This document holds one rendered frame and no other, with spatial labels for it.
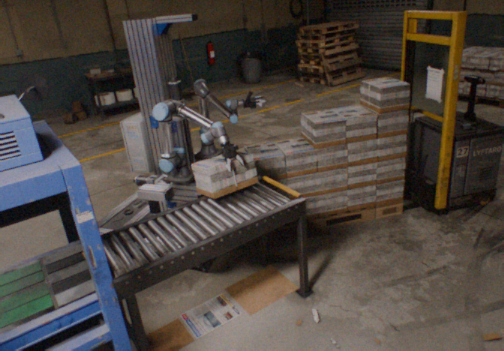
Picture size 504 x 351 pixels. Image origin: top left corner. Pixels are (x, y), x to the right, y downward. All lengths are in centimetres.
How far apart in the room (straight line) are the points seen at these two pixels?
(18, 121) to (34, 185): 28
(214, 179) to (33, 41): 697
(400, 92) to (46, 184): 291
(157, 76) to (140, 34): 33
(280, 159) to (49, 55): 671
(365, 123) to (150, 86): 185
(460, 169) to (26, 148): 354
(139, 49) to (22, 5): 609
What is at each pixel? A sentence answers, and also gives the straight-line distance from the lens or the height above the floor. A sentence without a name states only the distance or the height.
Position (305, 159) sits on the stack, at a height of 75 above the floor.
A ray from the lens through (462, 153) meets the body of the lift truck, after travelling 413.
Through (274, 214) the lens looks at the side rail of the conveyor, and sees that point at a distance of 263.
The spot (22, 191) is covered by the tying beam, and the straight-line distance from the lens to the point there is 177.
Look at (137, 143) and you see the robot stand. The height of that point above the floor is 104.
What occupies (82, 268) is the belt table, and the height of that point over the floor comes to 80.
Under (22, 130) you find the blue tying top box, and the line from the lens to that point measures 188.
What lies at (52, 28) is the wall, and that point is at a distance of 932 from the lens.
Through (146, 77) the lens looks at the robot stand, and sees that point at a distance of 336.
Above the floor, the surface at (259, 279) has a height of 0.
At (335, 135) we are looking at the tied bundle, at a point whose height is 93.
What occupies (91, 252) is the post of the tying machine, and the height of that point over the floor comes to 114.
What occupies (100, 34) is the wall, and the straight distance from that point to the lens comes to 951.
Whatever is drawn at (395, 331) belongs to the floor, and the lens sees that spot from 300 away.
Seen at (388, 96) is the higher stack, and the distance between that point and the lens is 370.
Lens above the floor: 212
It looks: 23 degrees down
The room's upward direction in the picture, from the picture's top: 6 degrees counter-clockwise
